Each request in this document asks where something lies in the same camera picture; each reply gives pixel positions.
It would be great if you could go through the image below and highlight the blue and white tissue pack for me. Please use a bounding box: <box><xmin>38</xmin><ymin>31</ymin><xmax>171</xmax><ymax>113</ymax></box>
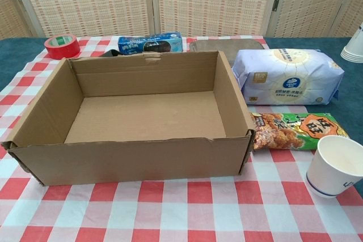
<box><xmin>231</xmin><ymin>48</ymin><xmax>345</xmax><ymax>105</ymax></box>

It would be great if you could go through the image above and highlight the orange and green snack bag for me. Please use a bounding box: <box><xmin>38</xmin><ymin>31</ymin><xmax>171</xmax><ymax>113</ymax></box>
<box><xmin>251</xmin><ymin>111</ymin><xmax>349</xmax><ymax>152</ymax></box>

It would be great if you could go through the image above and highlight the white small paper cup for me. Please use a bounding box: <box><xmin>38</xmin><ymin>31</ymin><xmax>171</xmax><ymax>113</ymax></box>
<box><xmin>305</xmin><ymin>135</ymin><xmax>363</xmax><ymax>199</ymax></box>

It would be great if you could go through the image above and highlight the blue cookie box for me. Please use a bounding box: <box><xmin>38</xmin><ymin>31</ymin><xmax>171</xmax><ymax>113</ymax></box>
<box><xmin>117</xmin><ymin>31</ymin><xmax>183</xmax><ymax>56</ymax></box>

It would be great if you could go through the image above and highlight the brown cardboard box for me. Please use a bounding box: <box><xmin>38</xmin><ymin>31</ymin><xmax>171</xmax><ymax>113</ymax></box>
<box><xmin>1</xmin><ymin>50</ymin><xmax>255</xmax><ymax>188</ymax></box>

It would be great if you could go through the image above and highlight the silver metal tray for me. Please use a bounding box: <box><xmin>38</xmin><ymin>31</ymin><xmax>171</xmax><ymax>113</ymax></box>
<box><xmin>189</xmin><ymin>39</ymin><xmax>266</xmax><ymax>66</ymax></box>

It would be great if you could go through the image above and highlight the red white checkered tablecloth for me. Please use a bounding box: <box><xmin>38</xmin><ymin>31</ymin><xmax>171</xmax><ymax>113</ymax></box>
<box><xmin>0</xmin><ymin>36</ymin><xmax>363</xmax><ymax>242</ymax></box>

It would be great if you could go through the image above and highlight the red tape roll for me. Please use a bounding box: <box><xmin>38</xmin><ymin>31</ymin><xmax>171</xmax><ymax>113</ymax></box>
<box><xmin>44</xmin><ymin>34</ymin><xmax>81</xmax><ymax>60</ymax></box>

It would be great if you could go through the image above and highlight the woven bamboo folding screen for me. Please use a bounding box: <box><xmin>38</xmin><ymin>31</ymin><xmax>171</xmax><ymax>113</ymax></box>
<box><xmin>0</xmin><ymin>0</ymin><xmax>363</xmax><ymax>39</ymax></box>

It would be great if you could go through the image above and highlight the stack of white paper cups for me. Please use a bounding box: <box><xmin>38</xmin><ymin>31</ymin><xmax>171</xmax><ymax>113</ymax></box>
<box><xmin>340</xmin><ymin>20</ymin><xmax>363</xmax><ymax>63</ymax></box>

